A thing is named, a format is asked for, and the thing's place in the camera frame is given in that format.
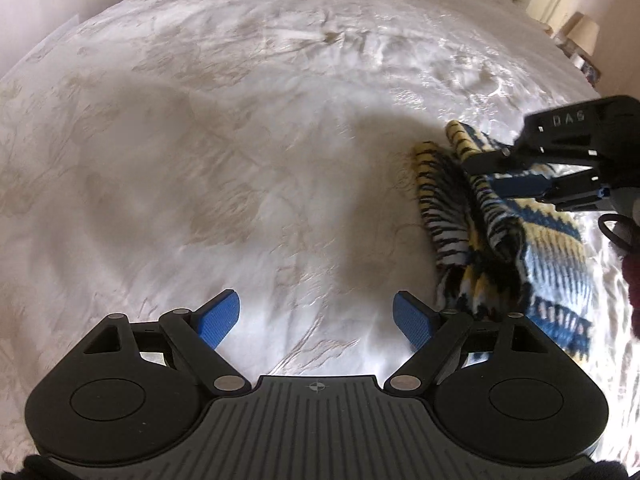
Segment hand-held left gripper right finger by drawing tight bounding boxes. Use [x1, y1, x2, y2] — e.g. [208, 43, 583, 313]
[385, 290, 551, 395]

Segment patterned knit sweater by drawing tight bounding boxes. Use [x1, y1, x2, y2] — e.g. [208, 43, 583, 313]
[410, 120, 598, 366]

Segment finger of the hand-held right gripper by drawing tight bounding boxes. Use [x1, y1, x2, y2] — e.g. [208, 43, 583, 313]
[492, 172, 601, 211]
[460, 147, 596, 173]

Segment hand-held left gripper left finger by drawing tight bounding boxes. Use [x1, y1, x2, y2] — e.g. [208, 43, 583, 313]
[82, 289, 251, 395]

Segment table lamp with cream shade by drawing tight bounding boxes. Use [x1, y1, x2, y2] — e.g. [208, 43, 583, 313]
[565, 12, 601, 57]

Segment cream embroidered bedspread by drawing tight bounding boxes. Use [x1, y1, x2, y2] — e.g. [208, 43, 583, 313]
[0, 0, 640, 461]

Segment black cable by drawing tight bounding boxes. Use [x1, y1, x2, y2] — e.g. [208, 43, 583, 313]
[597, 213, 640, 257]

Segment small items beside lamp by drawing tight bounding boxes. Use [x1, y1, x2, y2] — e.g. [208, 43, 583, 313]
[572, 54, 602, 87]

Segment person's right forearm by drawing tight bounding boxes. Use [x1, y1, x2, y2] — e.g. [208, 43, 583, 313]
[621, 255, 640, 336]

